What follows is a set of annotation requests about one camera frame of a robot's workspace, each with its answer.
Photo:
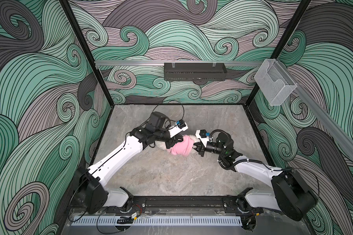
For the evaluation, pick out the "black enclosure corner post left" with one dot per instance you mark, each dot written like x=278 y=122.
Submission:
x=89 y=56

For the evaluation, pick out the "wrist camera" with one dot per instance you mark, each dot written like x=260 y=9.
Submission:
x=179 y=126
x=203 y=136

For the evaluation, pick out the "pink knitted bear sweater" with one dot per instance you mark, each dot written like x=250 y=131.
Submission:
x=183 y=148

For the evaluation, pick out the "black perforated wall tray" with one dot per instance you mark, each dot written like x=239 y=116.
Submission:
x=199 y=71

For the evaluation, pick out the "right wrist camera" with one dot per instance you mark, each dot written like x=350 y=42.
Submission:
x=203 y=136

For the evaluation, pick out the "clear plastic wall bin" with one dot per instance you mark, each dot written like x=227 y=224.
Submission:
x=275 y=81

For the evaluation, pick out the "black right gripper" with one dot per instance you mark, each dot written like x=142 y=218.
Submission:
x=202 y=150

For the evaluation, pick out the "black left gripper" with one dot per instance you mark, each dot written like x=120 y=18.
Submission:
x=174 y=140

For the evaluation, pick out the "white slotted cable duct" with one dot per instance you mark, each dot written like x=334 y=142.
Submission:
x=163 y=220

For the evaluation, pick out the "white plush teddy bear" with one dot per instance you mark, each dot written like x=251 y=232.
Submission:
x=162 y=145

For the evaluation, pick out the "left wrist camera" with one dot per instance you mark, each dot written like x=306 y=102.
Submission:
x=179 y=126

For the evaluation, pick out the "black enclosure corner post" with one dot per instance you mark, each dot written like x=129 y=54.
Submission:
x=89 y=56
x=294 y=21

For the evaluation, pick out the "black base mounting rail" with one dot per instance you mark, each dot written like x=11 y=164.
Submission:
x=153 y=204

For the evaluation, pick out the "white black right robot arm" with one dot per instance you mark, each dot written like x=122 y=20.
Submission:
x=288 y=192

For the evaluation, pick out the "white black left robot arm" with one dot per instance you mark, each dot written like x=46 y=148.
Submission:
x=90 y=184

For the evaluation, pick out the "aluminium rail right wall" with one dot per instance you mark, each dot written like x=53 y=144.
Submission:
x=329 y=97

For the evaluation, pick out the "black enclosure corner post right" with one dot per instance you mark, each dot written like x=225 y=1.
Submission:
x=294 y=21

